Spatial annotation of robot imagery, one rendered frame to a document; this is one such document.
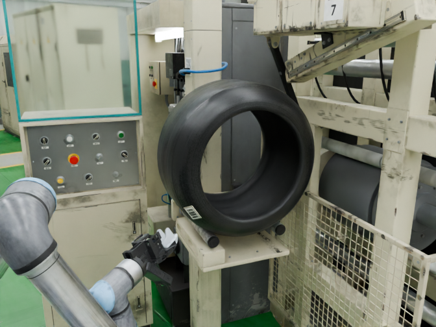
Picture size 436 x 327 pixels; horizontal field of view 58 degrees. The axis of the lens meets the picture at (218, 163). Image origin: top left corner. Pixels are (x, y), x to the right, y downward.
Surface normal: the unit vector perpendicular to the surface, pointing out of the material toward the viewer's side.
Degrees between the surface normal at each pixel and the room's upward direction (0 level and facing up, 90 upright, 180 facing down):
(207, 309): 90
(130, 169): 90
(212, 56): 90
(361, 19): 90
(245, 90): 43
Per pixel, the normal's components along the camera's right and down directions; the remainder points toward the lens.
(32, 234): 0.64, -0.33
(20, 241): 0.30, -0.19
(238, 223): 0.32, 0.42
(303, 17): -0.93, 0.10
